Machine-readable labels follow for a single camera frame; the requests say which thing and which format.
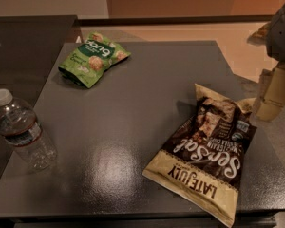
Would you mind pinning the brown Late July chip bag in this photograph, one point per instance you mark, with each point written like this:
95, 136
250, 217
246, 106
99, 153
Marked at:
203, 160

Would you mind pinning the green rice chip bag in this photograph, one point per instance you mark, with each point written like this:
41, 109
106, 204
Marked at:
87, 63

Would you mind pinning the clear plastic water bottle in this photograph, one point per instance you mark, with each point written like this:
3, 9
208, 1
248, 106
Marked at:
22, 131

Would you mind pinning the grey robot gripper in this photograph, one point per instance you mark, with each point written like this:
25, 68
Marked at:
282, 32

